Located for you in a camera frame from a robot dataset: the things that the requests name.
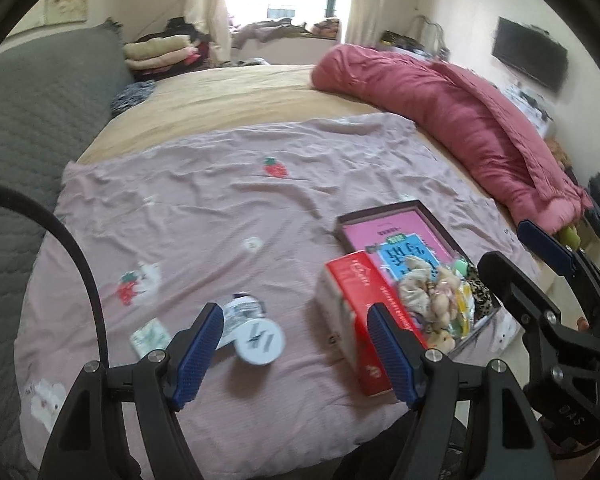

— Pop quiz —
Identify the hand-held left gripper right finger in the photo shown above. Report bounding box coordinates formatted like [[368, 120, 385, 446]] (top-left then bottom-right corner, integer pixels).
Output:
[[367, 302, 556, 480]]

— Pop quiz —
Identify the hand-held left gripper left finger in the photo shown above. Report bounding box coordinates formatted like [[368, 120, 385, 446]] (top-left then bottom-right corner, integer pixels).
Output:
[[39, 301, 226, 480]]

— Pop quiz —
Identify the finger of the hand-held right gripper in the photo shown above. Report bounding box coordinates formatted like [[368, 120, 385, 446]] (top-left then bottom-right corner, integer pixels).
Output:
[[518, 220, 600, 346], [477, 251, 600, 377]]

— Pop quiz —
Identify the leopard print scrunchie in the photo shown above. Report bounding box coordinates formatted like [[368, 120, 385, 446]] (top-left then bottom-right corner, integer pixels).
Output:
[[462, 265, 493, 321]]

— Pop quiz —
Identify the clear yellow packet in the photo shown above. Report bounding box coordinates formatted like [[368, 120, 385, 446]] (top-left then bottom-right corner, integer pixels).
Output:
[[452, 282, 476, 318]]

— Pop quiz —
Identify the white jar with lid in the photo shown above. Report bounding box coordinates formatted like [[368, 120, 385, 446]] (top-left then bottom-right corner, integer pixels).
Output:
[[232, 316, 286, 367]]

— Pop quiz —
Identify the white floral scrunchie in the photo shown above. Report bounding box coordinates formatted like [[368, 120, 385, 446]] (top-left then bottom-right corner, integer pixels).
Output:
[[397, 255, 443, 318]]

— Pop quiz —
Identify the cream teddy bear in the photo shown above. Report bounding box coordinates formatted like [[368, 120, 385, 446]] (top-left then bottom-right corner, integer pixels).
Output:
[[427, 265, 468, 321]]

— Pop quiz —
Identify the red cardboard box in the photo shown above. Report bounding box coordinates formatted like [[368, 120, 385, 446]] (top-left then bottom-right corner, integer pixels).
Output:
[[314, 251, 431, 398]]

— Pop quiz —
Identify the dark brown tray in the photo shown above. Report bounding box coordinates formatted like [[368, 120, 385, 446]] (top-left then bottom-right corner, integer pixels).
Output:
[[334, 200, 503, 356]]

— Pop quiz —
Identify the silver snack packet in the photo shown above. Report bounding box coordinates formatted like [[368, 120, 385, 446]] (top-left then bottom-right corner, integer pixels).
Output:
[[215, 292, 266, 351]]

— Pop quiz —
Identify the red duvet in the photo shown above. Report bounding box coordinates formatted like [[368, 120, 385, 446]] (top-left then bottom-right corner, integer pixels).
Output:
[[311, 44, 593, 223]]

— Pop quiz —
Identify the pink printed blanket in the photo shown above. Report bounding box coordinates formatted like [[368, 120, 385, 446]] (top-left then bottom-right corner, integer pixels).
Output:
[[17, 112, 541, 461]]

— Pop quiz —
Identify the black television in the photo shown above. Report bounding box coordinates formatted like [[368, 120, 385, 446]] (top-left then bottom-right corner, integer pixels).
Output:
[[492, 16, 568, 93]]

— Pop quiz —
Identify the white metal rack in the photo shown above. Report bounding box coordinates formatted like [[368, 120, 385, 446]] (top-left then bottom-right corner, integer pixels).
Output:
[[407, 15, 451, 56]]

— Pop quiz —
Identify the yellow bed sheet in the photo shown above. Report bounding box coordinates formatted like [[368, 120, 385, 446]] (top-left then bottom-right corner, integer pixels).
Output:
[[77, 64, 511, 211]]

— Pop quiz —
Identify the dark patterned cloth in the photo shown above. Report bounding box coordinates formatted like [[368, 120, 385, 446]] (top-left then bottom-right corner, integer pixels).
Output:
[[111, 80, 156, 116]]

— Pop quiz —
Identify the grey quilted headboard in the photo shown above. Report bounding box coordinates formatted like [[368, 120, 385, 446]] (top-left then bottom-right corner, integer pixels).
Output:
[[0, 25, 136, 480]]

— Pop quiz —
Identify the cream curtain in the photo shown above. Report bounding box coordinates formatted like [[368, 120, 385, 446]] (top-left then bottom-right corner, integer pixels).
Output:
[[182, 0, 233, 63], [345, 0, 431, 46]]

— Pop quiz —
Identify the stack of folded clothes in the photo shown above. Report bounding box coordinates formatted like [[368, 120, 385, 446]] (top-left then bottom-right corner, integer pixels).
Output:
[[123, 35, 198, 71]]

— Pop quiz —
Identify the pile of clothes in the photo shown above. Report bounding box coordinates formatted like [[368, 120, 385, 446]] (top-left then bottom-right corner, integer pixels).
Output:
[[230, 17, 341, 43]]

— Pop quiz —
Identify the black cable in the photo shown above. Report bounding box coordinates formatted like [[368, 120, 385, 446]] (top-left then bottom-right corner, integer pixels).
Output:
[[0, 182, 108, 366]]

